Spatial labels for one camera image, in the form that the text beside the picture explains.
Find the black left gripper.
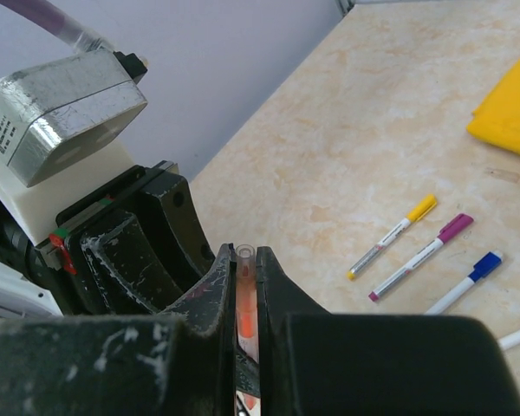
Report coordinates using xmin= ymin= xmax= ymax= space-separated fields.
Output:
xmin=0 ymin=161 xmax=214 ymax=317

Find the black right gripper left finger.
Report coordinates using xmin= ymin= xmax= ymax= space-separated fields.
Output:
xmin=0 ymin=244 xmax=236 ymax=415

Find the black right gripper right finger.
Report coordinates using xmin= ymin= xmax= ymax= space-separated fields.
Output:
xmin=257 ymin=247 xmax=520 ymax=415

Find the orange pink highlighter pen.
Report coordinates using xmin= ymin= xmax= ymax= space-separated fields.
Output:
xmin=234 ymin=276 xmax=261 ymax=413

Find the clear pen cap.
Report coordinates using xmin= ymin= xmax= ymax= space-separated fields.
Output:
xmin=236 ymin=244 xmax=257 ymax=353

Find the white yellow whiteboard marker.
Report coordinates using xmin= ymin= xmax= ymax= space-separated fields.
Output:
xmin=348 ymin=216 xmax=416 ymax=280

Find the white blue-end pen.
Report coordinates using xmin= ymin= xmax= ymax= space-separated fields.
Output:
xmin=424 ymin=276 xmax=484 ymax=315

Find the small blue pen cap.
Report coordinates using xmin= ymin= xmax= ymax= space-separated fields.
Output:
xmin=468 ymin=251 xmax=503 ymax=283

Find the white purple-end pen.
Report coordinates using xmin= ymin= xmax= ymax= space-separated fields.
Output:
xmin=367 ymin=212 xmax=475 ymax=302

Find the thin white yellow-end pen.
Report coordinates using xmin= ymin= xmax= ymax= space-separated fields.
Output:
xmin=498 ymin=329 xmax=520 ymax=351

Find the yellow marker cap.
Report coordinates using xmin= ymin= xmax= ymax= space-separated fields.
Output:
xmin=406 ymin=194 xmax=438 ymax=223

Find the purple marker cap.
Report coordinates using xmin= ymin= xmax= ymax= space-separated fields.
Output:
xmin=437 ymin=213 xmax=474 ymax=244

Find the yellow folded t-shirt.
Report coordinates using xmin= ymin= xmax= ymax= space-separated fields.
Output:
xmin=466 ymin=59 xmax=520 ymax=156

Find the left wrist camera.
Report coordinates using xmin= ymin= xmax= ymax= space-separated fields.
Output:
xmin=0 ymin=47 xmax=151 ymax=246

